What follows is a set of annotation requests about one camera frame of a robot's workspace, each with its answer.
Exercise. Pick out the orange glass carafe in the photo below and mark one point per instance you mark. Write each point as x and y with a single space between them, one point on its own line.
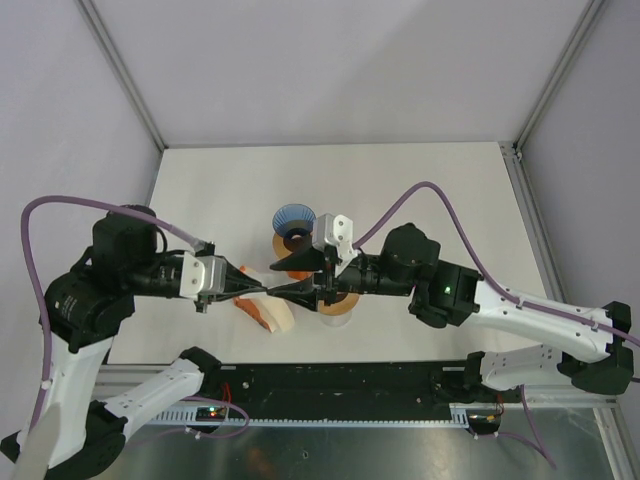
299 275

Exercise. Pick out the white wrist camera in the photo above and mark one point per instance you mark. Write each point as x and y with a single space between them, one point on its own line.
203 263
335 231

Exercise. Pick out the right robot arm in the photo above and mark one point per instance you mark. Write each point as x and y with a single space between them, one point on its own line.
586 347

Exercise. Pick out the blue glass dripper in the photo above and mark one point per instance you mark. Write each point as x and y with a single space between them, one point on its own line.
293 220

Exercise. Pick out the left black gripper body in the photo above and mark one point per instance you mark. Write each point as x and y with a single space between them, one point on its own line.
206 298

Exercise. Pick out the clear glass carafe brown collar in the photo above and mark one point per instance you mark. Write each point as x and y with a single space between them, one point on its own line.
336 321

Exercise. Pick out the grey cable duct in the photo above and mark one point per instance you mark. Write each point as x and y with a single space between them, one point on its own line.
412 415

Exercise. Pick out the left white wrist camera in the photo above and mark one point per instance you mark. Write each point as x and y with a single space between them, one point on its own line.
203 263

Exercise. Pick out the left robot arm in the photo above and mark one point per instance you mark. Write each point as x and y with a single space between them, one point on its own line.
72 435

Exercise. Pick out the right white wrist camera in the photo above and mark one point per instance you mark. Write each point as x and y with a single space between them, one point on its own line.
335 231

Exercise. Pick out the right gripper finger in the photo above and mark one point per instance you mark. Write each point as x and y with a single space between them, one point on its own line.
306 259
303 293

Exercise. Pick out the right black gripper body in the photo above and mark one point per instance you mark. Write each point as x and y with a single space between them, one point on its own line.
354 278

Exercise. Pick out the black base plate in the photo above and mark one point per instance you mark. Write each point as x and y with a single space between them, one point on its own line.
396 383

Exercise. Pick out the coffee filter pack orange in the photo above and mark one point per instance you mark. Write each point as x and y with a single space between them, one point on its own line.
273 314

